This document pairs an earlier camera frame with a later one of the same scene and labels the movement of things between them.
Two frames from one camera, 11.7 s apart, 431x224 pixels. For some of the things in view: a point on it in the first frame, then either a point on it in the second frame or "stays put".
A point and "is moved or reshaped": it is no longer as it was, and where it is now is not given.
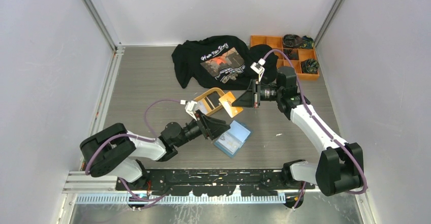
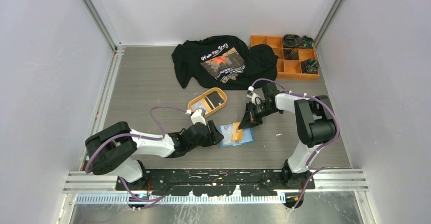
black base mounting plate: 213,182 stays put
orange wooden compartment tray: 276,42 stays put
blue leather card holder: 231,141 is moved or reshaped
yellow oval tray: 209,100 stays put
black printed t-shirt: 221,61 stays put
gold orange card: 226,100 to 237,134
